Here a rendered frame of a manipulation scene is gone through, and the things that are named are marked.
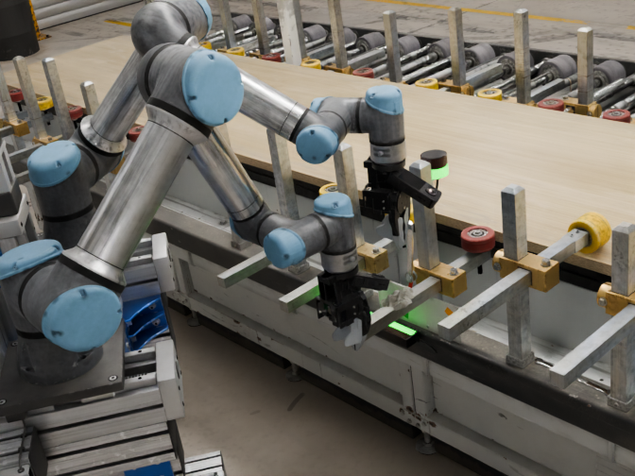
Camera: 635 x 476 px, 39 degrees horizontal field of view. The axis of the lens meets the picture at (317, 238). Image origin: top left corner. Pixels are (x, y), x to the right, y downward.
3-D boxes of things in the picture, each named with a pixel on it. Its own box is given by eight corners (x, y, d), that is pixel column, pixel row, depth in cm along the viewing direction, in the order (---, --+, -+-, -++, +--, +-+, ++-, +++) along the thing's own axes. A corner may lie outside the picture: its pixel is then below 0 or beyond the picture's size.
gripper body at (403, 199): (377, 200, 200) (373, 150, 195) (413, 205, 196) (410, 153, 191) (363, 215, 194) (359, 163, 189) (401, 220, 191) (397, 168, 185)
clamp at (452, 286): (454, 298, 205) (452, 280, 203) (409, 282, 215) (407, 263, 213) (469, 288, 209) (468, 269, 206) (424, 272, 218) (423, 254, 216)
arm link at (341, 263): (338, 235, 187) (366, 246, 182) (341, 255, 189) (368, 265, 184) (312, 249, 183) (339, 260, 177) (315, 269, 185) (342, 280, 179)
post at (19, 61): (50, 176, 357) (15, 58, 336) (46, 174, 360) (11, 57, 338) (58, 173, 359) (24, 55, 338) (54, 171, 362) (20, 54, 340)
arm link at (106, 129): (41, 169, 209) (152, -12, 179) (75, 144, 221) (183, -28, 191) (82, 202, 210) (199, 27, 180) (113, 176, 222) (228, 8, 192)
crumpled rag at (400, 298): (398, 314, 195) (397, 304, 194) (375, 304, 200) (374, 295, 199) (424, 296, 200) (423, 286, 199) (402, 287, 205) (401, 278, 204)
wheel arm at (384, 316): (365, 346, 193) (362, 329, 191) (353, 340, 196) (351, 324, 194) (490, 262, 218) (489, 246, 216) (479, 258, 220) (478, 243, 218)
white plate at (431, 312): (459, 344, 210) (456, 308, 205) (379, 311, 228) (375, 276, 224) (461, 343, 210) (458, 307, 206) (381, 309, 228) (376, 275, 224)
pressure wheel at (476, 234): (483, 284, 214) (480, 242, 209) (456, 275, 219) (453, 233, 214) (504, 270, 218) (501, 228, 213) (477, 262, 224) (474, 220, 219)
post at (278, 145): (300, 288, 253) (273, 128, 232) (293, 285, 256) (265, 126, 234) (310, 283, 255) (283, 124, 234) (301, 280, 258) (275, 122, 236)
